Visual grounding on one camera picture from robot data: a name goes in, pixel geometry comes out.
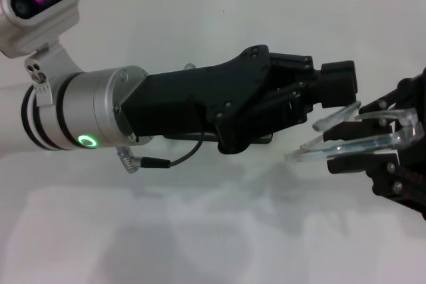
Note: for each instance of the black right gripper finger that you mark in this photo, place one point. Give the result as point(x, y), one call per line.
point(336, 70)
point(337, 92)

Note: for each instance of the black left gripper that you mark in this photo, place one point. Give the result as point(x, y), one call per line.
point(186, 101)

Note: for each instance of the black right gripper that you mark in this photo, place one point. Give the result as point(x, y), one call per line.
point(414, 177)

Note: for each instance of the clear plastic glasses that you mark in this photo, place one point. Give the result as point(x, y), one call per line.
point(366, 146)

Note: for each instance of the black glasses case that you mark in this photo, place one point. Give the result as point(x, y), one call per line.
point(179, 139)

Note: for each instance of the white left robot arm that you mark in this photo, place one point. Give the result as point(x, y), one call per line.
point(83, 107)

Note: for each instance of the silver wrist flange plug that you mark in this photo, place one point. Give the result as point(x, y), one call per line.
point(190, 65)

